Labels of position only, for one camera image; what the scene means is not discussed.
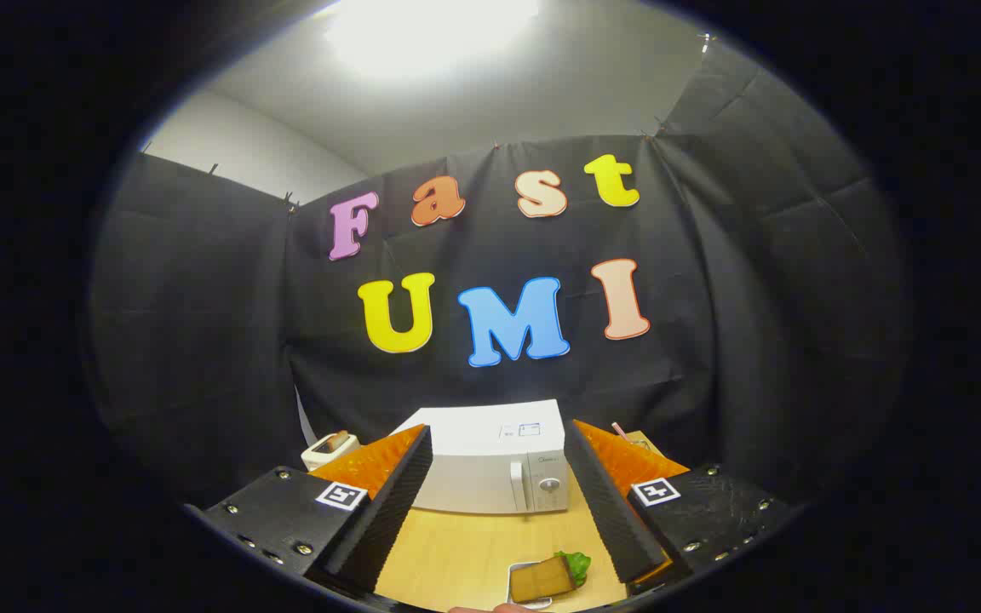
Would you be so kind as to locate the toast slice in toaster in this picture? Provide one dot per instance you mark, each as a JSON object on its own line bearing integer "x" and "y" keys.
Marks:
{"x": 338, "y": 440}

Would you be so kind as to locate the white microwave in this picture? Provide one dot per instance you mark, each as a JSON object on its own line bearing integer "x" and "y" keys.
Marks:
{"x": 490, "y": 460}

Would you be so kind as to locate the white rectangular plate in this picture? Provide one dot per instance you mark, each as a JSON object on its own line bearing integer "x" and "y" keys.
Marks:
{"x": 514, "y": 570}

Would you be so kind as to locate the pink striped straw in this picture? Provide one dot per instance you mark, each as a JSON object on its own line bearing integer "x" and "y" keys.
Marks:
{"x": 619, "y": 431}

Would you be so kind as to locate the toast and lettuce sandwich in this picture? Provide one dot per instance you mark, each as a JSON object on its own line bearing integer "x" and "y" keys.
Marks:
{"x": 546, "y": 577}

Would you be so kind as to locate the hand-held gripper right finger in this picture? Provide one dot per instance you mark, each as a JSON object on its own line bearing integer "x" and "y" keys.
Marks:
{"x": 610, "y": 502}

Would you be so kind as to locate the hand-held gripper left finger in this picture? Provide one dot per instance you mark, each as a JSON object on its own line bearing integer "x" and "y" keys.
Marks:
{"x": 388, "y": 502}

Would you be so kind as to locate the cream toaster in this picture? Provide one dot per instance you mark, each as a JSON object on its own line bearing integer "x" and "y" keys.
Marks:
{"x": 320, "y": 455}

